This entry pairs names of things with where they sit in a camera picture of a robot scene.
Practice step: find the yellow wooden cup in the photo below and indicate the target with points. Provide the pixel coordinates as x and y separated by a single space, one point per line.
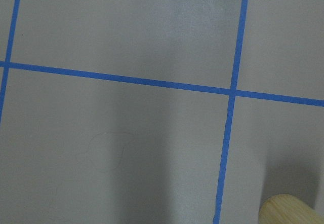
285 208

